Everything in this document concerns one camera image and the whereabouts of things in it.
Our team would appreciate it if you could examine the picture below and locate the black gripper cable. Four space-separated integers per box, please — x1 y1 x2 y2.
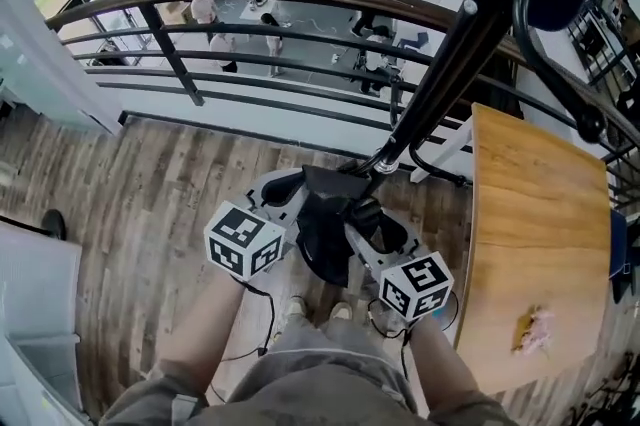
366 291 460 380
207 280 277 403

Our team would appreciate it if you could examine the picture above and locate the person's left shoe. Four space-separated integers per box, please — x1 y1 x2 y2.
286 295 309 321

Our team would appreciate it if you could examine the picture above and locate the black metal shelf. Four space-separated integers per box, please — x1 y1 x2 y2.
568 0 640 88

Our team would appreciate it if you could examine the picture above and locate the person's grey clothing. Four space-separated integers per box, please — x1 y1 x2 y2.
98 311 519 426

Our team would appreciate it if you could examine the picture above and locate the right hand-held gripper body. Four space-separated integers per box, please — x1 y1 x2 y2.
344 211 455 323

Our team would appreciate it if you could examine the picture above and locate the person's right forearm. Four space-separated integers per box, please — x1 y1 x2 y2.
407 319 482 408

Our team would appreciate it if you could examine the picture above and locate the wooden table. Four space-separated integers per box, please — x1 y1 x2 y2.
452 102 614 396

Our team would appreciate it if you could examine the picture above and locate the person's right shoe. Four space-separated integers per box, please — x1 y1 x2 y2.
329 301 354 323

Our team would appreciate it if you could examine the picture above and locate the black metal coat rack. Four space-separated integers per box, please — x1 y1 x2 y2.
334 0 640 188

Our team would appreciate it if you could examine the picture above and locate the person's shoe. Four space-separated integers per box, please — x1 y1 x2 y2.
329 301 354 323
286 295 309 321

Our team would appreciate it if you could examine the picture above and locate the black round caster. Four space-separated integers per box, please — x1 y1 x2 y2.
41 208 68 241

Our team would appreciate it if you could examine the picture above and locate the person's left forearm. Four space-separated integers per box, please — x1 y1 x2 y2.
149 269 247 395

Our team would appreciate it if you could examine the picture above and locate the pink crumpled item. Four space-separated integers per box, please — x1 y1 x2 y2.
510 305 554 356

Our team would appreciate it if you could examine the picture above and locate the black fabric bag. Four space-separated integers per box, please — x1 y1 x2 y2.
294 165 386 288

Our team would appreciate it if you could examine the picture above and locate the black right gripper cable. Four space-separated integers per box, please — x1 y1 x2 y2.
366 291 460 380

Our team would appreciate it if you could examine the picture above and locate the white cabinet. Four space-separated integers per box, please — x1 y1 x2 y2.
0 218 84 426

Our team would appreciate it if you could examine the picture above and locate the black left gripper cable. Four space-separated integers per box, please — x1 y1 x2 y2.
207 280 277 403

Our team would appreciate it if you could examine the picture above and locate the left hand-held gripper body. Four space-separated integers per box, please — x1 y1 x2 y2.
203 167 307 283

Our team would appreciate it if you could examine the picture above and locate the blue chair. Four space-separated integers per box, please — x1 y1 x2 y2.
608 208 633 304

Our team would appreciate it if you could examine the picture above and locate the white table leg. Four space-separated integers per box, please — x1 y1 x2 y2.
410 116 474 183

